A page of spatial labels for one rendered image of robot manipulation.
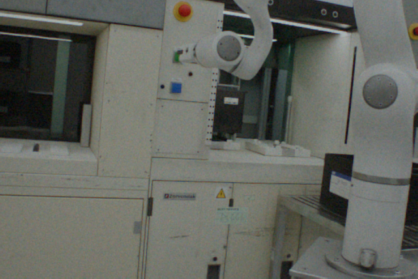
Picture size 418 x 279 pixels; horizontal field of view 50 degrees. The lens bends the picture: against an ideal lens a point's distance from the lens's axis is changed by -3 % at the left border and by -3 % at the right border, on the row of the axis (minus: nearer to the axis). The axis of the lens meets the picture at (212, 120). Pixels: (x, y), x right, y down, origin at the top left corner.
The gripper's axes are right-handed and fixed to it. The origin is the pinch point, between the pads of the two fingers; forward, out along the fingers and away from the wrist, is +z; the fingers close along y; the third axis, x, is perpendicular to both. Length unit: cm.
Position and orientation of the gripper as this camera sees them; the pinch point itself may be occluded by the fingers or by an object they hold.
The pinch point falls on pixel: (190, 55)
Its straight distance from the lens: 139.9
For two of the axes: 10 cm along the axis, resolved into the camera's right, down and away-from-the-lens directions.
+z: -3.4, -0.8, 9.4
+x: 1.0, -9.9, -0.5
